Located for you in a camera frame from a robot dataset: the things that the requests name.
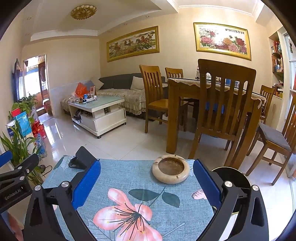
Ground white pillow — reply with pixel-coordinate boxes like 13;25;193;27
130;76;144;91

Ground wooden chair with grey cushion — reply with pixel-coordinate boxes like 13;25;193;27
245;93;296;186

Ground blue cardboard box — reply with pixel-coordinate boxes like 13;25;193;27
14;111;31;137

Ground wooden dining table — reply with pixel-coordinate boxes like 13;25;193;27
166;77;266;160

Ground black trash bin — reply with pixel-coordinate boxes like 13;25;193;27
211;166;252;215

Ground blue floral tablecloth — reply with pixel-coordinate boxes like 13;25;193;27
43;155;222;241

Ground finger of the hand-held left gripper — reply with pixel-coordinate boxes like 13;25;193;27
0;150;13;166
0;153;39;186

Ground tall wooden dining chair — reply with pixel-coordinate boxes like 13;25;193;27
188;59;257;169

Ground red gift box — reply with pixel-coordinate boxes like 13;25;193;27
31;122;45;139

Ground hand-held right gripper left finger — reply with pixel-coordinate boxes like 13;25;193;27
23;160;101;241

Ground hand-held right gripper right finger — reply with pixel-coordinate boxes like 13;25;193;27
193;159;270;241

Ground blue plastic stool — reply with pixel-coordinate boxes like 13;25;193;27
206;102;225;114

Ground gold ceiling lamp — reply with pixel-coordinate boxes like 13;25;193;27
70;5;97;20

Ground beige lace sofa cover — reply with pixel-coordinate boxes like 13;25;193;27
60;89;147;116

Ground wall mounted television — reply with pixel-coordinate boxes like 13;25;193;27
12;58;24;103

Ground red plastic bag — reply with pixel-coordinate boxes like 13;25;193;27
76;83;88;98

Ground potted bamboo plant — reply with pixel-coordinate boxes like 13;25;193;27
0;125;44;186

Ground wall shelf with bottles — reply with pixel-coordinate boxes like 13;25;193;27
268;31;285;98

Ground beige stone ashtray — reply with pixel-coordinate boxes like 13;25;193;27
151;154;190;184

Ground lace dining table cover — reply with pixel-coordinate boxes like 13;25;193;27
167;77;266;108

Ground grey sofa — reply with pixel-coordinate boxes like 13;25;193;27
60;73;166;120

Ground gold framed horse painting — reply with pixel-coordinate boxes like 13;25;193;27
106;25;160;62

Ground gold framed peony painting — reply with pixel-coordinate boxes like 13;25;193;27
193;22;252;61

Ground leafy green houseplant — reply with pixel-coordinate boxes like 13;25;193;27
9;94;38;121

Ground white coffee table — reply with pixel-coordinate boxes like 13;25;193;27
68;95;127;139

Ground black phone stand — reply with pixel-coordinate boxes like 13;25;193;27
68;146;97;172

